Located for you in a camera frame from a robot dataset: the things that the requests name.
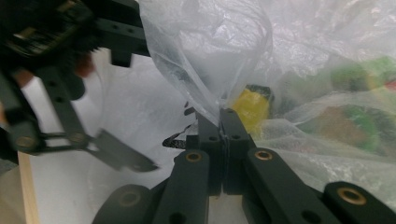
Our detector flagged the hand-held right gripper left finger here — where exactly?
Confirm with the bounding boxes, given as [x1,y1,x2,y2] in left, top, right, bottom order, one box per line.
[186,111,224,197]

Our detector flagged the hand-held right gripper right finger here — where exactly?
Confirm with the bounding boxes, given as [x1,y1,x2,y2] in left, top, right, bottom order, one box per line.
[219,107,257,196]

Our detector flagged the yellow snack packet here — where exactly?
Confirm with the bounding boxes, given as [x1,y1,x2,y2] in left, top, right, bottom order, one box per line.
[232,83,275,138]

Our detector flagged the translucent plastic bag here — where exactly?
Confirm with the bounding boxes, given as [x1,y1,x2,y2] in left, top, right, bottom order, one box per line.
[87,0,396,213]

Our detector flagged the green snack packet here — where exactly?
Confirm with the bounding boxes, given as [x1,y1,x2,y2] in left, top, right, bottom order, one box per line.
[311,55,396,157]

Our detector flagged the wooden table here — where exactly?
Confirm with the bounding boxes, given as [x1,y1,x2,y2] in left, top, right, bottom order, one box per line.
[17,151,42,224]

